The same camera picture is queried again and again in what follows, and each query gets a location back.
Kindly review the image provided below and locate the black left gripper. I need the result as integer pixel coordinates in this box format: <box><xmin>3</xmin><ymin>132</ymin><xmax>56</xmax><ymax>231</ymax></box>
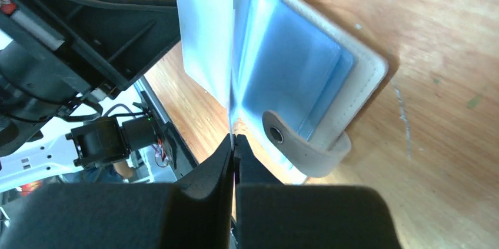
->
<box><xmin>1</xmin><ymin>0</ymin><xmax>180</xmax><ymax>157</ymax></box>

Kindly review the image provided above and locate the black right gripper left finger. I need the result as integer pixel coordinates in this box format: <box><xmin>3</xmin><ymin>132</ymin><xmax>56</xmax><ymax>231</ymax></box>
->
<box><xmin>1</xmin><ymin>135</ymin><xmax>234</xmax><ymax>248</ymax></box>

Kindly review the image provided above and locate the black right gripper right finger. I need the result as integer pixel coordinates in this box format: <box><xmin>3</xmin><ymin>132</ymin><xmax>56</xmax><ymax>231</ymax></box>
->
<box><xmin>234</xmin><ymin>135</ymin><xmax>401</xmax><ymax>248</ymax></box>

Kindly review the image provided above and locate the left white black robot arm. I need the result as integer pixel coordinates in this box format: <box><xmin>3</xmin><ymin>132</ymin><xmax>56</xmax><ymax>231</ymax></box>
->
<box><xmin>1</xmin><ymin>0</ymin><xmax>181</xmax><ymax>191</ymax></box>

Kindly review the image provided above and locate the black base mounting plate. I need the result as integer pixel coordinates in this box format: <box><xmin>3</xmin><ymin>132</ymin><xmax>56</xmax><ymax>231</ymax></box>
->
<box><xmin>134</xmin><ymin>77</ymin><xmax>198</xmax><ymax>182</ymax></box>

